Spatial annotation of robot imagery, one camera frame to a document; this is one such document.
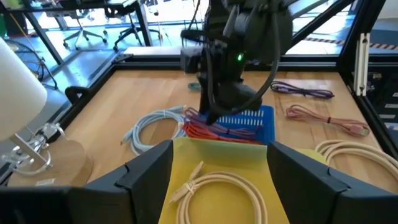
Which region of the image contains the black frame clamp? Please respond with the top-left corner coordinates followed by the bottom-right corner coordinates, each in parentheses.
top-left (64, 86), bottom-right (91, 105)

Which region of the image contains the light blue coiled cable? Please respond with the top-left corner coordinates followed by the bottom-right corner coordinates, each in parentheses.
top-left (120, 105), bottom-right (187, 156)

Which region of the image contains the clear lamp power cord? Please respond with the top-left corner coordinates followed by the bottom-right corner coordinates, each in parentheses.
top-left (1, 122), bottom-right (68, 177)

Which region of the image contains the purple cable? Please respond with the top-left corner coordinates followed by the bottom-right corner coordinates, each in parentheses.
top-left (270, 80), bottom-right (335, 100)
top-left (185, 107), bottom-right (259, 139)

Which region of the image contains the black aluminium table frame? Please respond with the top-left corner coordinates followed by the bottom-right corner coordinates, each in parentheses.
top-left (0, 0), bottom-right (398, 187)

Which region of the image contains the white shade wooden table lamp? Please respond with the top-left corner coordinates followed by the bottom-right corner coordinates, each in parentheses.
top-left (0, 36), bottom-right (95, 188)

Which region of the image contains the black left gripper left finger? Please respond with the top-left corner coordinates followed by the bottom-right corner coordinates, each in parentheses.
top-left (0, 139), bottom-right (174, 224)

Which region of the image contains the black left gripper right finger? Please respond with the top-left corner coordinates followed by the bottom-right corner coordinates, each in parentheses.
top-left (266, 141), bottom-right (398, 224)

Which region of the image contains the pink cable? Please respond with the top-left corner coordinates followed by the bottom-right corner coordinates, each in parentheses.
top-left (285, 104), bottom-right (370, 137)

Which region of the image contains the yellow translucent plastic bin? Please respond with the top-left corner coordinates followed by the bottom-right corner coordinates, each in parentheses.
top-left (157, 138), bottom-right (328, 224)

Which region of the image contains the blue slotted plastic basket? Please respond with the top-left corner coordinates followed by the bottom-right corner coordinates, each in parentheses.
top-left (198, 105), bottom-right (276, 146)

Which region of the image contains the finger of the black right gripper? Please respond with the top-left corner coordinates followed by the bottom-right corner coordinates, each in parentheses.
top-left (201, 107), bottom-right (224, 126)

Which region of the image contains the white metal bracket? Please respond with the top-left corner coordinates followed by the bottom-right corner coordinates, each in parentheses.
top-left (353, 32), bottom-right (371, 97)

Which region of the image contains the black office chair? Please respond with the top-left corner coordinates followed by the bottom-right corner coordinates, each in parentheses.
top-left (62, 9), bottom-right (108, 50)
top-left (104, 0), bottom-right (162, 52)

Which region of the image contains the cream cable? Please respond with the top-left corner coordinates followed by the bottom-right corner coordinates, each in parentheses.
top-left (315, 139), bottom-right (398, 181)
top-left (169, 161), bottom-right (268, 224)

